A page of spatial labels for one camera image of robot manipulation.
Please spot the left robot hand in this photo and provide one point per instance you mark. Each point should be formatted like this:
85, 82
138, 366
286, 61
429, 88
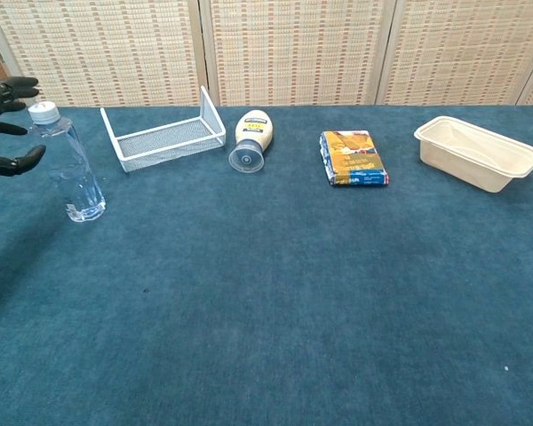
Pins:
9, 89

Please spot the transparent water bottle white cap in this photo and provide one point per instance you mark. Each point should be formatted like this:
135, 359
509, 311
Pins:
77, 177

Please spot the mayonnaise squeeze bottle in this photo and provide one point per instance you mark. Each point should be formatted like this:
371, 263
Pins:
253, 128

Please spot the blue felt table cloth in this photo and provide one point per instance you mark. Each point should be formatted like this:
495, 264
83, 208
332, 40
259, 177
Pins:
266, 288

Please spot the yellow blue snack package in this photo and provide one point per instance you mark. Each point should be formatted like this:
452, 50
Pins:
353, 160

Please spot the beige plastic food container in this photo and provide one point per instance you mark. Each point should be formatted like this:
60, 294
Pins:
471, 164

